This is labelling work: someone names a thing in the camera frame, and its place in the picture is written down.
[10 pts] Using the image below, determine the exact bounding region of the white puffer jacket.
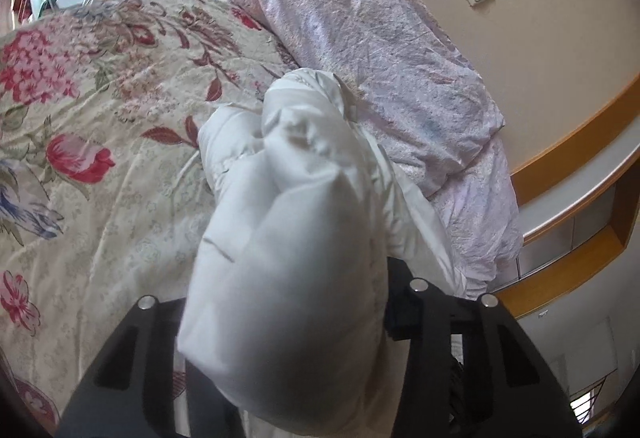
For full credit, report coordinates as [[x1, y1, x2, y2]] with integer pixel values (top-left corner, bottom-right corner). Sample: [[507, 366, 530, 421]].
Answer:
[[177, 67, 471, 438]]

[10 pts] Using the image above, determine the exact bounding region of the wooden headboard shelf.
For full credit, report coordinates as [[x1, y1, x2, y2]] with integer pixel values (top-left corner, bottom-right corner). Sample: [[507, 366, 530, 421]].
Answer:
[[497, 73, 640, 316]]

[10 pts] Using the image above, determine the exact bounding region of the pink crinkled pillow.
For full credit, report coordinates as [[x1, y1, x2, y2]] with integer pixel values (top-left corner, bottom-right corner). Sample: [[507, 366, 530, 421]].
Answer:
[[210, 0, 507, 196], [390, 133, 525, 301]]

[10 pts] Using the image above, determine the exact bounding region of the metal railing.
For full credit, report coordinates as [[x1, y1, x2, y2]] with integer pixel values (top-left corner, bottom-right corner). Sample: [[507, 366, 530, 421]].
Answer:
[[569, 352, 628, 438]]

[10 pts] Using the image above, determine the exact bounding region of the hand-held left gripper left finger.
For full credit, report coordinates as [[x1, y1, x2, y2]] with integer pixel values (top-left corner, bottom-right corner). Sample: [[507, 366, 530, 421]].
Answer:
[[57, 295, 241, 438]]

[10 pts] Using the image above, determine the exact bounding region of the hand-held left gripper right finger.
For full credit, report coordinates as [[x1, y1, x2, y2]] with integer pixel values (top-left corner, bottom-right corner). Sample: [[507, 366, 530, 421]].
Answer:
[[385, 258, 583, 438]]

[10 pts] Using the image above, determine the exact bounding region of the frosted glass panel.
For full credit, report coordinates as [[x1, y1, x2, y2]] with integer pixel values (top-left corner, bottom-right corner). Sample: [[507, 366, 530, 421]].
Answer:
[[517, 133, 640, 281]]

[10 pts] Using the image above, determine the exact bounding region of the floral bed sheet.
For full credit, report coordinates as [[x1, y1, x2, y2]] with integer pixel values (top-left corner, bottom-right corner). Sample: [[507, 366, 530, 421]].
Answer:
[[0, 0, 307, 438]]

